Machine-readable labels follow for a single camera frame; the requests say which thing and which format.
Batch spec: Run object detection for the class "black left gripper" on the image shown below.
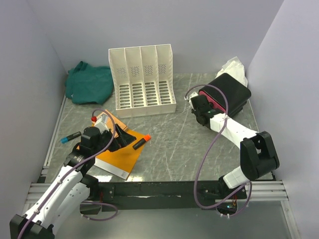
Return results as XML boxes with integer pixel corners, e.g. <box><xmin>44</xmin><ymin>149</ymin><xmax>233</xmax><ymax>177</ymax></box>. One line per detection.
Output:
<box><xmin>92</xmin><ymin>123</ymin><xmax>136</xmax><ymax>156</ymax></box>

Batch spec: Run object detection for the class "orange cap highlighter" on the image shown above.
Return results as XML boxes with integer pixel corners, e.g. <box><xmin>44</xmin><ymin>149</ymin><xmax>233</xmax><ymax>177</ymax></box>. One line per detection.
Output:
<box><xmin>133</xmin><ymin>134</ymin><xmax>152</xmax><ymax>150</ymax></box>

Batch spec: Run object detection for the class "black drawer organizer box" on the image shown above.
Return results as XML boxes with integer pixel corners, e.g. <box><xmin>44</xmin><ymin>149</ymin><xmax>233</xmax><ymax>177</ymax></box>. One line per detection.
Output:
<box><xmin>198</xmin><ymin>73</ymin><xmax>251</xmax><ymax>118</ymax></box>

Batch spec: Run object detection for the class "blue cap highlighter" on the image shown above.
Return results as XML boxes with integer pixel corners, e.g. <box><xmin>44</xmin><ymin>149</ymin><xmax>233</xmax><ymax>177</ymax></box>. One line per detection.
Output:
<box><xmin>60</xmin><ymin>131</ymin><xmax>81</xmax><ymax>144</ymax></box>

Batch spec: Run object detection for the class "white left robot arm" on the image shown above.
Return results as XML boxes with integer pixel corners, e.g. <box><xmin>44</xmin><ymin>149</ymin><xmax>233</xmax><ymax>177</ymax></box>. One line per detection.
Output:
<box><xmin>9</xmin><ymin>125</ymin><xmax>136</xmax><ymax>239</ymax></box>

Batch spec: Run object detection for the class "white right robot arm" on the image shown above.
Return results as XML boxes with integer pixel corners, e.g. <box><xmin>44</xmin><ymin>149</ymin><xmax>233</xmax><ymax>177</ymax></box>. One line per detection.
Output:
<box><xmin>188</xmin><ymin>93</ymin><xmax>280</xmax><ymax>199</ymax></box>

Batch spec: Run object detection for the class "small orange booklet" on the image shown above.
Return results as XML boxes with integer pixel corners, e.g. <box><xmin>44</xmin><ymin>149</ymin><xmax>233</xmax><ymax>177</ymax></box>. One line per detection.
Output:
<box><xmin>96</xmin><ymin>110</ymin><xmax>128</xmax><ymax>131</ymax></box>

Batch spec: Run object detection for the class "orange notebook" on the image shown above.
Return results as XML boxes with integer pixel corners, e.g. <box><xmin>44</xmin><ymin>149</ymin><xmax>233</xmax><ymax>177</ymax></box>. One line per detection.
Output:
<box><xmin>74</xmin><ymin>129</ymin><xmax>147</xmax><ymax>180</ymax></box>

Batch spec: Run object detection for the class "white crumpled paper bag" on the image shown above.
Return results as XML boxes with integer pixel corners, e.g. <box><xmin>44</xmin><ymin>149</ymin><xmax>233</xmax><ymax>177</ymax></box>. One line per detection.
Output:
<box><xmin>215</xmin><ymin>56</ymin><xmax>248</xmax><ymax>88</ymax></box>

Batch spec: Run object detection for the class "white file organizer rack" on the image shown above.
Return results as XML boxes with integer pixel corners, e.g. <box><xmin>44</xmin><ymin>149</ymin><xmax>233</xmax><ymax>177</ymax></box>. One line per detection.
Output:
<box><xmin>108</xmin><ymin>44</ymin><xmax>176</xmax><ymax>118</ymax></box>

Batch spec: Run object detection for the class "green cloth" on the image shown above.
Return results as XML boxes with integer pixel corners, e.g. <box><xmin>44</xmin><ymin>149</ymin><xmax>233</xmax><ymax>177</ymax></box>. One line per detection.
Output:
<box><xmin>65</xmin><ymin>61</ymin><xmax>114</xmax><ymax>105</ymax></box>

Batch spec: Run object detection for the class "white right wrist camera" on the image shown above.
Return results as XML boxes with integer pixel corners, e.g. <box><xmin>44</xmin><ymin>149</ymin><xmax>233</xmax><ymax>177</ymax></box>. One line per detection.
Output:
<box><xmin>184</xmin><ymin>92</ymin><xmax>198</xmax><ymax>105</ymax></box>

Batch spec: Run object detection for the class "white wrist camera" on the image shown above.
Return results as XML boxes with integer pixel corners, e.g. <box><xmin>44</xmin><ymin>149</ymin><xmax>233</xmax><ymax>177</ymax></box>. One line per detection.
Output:
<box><xmin>184</xmin><ymin>92</ymin><xmax>198</xmax><ymax>105</ymax></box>
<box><xmin>91</xmin><ymin>114</ymin><xmax>109</xmax><ymax>132</ymax></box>

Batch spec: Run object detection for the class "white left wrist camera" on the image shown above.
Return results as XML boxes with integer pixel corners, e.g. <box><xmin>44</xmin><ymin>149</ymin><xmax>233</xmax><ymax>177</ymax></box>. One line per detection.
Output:
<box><xmin>91</xmin><ymin>114</ymin><xmax>109</xmax><ymax>132</ymax></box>

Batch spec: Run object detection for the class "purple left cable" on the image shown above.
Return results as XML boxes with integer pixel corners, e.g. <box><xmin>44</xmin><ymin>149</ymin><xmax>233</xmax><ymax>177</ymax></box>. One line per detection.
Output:
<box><xmin>16</xmin><ymin>109</ymin><xmax>119</xmax><ymax>239</ymax></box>

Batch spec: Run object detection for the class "black base frame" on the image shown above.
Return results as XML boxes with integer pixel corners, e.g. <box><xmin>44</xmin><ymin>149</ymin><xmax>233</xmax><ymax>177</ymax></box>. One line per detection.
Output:
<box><xmin>83</xmin><ymin>175</ymin><xmax>239</xmax><ymax>210</ymax></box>

